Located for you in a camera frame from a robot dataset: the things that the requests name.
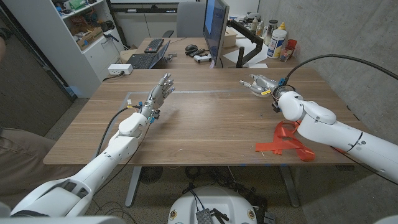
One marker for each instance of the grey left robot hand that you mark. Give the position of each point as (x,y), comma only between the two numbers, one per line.
(157,95)

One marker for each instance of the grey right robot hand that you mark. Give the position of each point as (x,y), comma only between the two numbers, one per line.
(264,84)

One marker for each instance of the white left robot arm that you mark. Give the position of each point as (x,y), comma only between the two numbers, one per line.
(124,146)

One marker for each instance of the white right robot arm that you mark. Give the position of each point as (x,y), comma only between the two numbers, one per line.
(326,127)

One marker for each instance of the orange ribbon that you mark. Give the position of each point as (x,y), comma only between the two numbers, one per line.
(280,143)

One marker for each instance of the clear drinking glass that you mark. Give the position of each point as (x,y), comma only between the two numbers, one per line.
(286,54)

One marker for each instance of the black laptop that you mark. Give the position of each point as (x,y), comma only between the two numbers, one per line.
(143,60)

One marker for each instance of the wooden office desk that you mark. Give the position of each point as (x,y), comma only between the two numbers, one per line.
(180,62)

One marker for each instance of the white paper sheet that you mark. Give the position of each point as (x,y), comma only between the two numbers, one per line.
(236,54)

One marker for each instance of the white wipes canister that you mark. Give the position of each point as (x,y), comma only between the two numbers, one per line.
(276,43)

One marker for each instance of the white power strip box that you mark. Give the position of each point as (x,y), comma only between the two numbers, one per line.
(119,69)

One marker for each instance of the red cup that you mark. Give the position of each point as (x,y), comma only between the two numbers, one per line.
(292,43)

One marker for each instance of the black keyboard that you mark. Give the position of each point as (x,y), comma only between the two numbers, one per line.
(154,45)

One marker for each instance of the dark lidded jar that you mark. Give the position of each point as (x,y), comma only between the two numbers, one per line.
(270,29)

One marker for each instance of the pink sticky note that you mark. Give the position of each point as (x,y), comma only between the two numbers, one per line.
(212,64)

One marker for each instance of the light wooden box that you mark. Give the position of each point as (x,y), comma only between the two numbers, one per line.
(230,37)

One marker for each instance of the black remote control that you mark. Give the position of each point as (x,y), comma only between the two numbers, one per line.
(196,52)

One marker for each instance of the white game controller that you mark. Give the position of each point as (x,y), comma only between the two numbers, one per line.
(202,58)

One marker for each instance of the black computer mouse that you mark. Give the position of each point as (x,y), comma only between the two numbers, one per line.
(191,47)

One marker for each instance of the yellow capped bottle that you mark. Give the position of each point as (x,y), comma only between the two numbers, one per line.
(282,26)

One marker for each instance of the white shelf cabinet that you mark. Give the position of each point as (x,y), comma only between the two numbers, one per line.
(93,59)

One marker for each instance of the black computer monitor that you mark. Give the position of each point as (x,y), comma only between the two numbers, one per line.
(214,28)

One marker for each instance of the black round fan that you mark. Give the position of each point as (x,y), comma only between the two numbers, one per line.
(150,175)

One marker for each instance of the grey office chair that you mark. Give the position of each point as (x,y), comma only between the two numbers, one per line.
(189,18)

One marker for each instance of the cardboard box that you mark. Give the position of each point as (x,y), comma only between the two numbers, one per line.
(90,37)

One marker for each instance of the grey table leg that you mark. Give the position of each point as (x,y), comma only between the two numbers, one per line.
(289,186)
(133,186)

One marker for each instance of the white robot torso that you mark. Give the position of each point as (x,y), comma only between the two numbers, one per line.
(214,199)

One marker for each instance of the person's leg in khaki trousers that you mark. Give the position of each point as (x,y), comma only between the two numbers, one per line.
(28,158)

